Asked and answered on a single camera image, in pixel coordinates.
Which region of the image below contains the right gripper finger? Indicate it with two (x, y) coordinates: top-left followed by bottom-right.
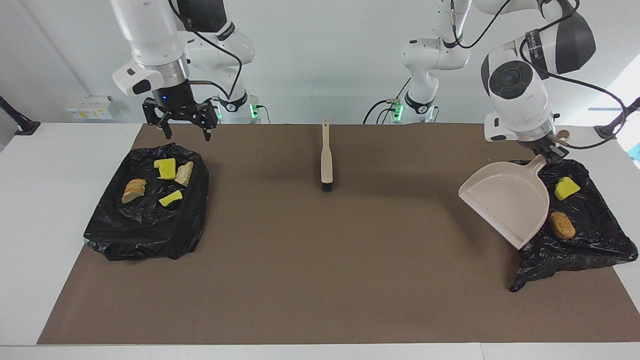
(196, 99), (219, 142)
(142, 97), (173, 141)

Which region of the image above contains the yellow sponge wedge piece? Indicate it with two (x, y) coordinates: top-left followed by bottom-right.
(554, 176), (582, 201)

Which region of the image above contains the L-shaped yellow sponge piece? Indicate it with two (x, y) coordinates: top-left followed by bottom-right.
(153, 158), (177, 181)

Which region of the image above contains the pale cream bread piece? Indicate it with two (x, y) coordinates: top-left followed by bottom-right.
(175, 160), (195, 187)

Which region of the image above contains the beige plastic dustpan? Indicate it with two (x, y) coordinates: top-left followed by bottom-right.
(458, 130), (571, 250)

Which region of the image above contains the brown bread roll toy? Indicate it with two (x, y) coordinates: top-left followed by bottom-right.
(549, 211), (577, 239)

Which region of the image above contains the orange striped croissant toy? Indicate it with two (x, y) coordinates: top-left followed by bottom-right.
(121, 178), (148, 205)

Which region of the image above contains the green and yellow sponge piece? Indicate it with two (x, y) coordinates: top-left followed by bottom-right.
(158, 189), (184, 208)

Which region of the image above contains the beige hand brush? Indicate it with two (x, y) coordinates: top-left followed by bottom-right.
(320, 118), (335, 193)

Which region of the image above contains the black bag lined bin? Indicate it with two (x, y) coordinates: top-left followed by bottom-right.
(83, 143), (210, 262)
(509, 159), (639, 293)

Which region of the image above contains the black clamp stand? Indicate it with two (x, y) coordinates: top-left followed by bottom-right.
(594, 97), (640, 140)
(0, 95), (41, 136)

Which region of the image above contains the brown table mat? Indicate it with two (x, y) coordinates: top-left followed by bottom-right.
(37, 123), (640, 345)

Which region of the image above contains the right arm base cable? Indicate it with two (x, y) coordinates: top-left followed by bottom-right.
(194, 96), (217, 124)

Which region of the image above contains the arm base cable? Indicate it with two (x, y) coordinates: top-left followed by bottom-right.
(194, 96), (217, 124)
(362, 99), (397, 124)

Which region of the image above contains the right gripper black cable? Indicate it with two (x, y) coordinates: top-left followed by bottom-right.
(169, 0), (244, 98)

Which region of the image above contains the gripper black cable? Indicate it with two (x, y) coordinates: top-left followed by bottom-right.
(450, 0), (629, 151)
(169, 0), (244, 98)

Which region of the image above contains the white wall socket box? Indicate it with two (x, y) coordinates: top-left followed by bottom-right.
(66, 96), (115, 121)

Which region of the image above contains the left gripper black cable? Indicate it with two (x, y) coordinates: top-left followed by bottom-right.
(450, 0), (629, 151)

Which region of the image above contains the left arm base cable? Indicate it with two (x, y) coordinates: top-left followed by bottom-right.
(362, 99), (397, 124)

